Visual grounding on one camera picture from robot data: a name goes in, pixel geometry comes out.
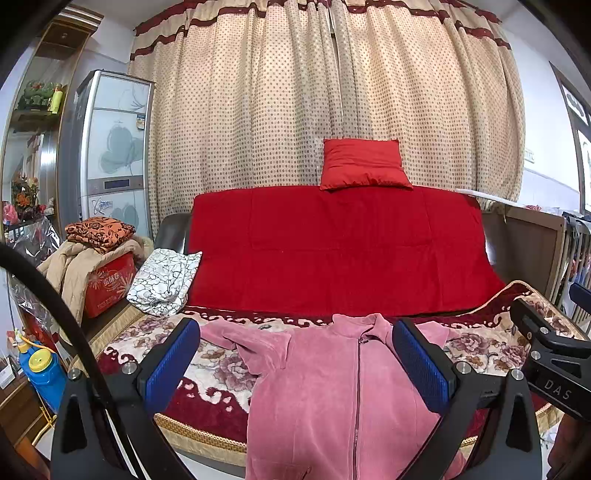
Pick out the pink corduroy zip jacket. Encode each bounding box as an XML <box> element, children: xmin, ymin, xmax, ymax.
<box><xmin>201</xmin><ymin>313</ymin><xmax>439</xmax><ymax>479</ymax></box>

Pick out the beige dotted curtain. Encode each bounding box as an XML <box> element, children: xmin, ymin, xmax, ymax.
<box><xmin>129</xmin><ymin>1</ymin><xmax>525</xmax><ymax>226</ymax></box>

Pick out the wooden bed headboard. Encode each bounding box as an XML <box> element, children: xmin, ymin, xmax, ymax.
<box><xmin>482</xmin><ymin>203</ymin><xmax>566</xmax><ymax>298</ymax></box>

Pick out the red quilt on sofa back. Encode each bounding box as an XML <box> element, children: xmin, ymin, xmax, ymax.
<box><xmin>188</xmin><ymin>186</ymin><xmax>503</xmax><ymax>317</ymax></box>

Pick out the dark sofa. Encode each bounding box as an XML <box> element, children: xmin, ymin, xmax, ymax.
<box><xmin>154</xmin><ymin>213</ymin><xmax>191</xmax><ymax>254</ymax></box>

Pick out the blue yellow water bottle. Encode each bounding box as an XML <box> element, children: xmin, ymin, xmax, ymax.
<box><xmin>16</xmin><ymin>335</ymin><xmax>67</xmax><ymax>414</ymax></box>

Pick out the red cardboard box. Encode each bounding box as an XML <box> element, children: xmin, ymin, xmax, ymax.
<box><xmin>84</xmin><ymin>253</ymin><xmax>136</xmax><ymax>318</ymax></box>

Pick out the floral plush blanket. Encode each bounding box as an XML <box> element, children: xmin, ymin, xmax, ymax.
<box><xmin>91</xmin><ymin>280</ymin><xmax>588</xmax><ymax>466</ymax></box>

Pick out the wooden shelf unit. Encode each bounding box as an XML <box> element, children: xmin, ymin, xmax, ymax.
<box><xmin>1</xmin><ymin>3</ymin><xmax>104</xmax><ymax>229</ymax></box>

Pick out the black cable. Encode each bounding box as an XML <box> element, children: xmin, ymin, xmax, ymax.
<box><xmin>0</xmin><ymin>241</ymin><xmax>198</xmax><ymax>480</ymax></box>

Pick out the flower bouquet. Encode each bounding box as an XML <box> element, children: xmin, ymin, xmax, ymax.
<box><xmin>11</xmin><ymin>174</ymin><xmax>46</xmax><ymax>222</ymax></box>

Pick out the beige coat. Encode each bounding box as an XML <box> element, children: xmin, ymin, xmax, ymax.
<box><xmin>37</xmin><ymin>235</ymin><xmax>154</xmax><ymax>324</ymax></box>

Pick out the red cushion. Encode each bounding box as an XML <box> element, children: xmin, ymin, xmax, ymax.
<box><xmin>320</xmin><ymin>138</ymin><xmax>413</xmax><ymax>191</ymax></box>

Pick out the white black patterned pillow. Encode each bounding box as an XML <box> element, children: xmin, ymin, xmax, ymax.
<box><xmin>126</xmin><ymin>248</ymin><xmax>202</xmax><ymax>317</ymax></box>

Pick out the orange black folded cloth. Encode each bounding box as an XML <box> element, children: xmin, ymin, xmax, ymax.
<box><xmin>65</xmin><ymin>217</ymin><xmax>135</xmax><ymax>253</ymax></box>

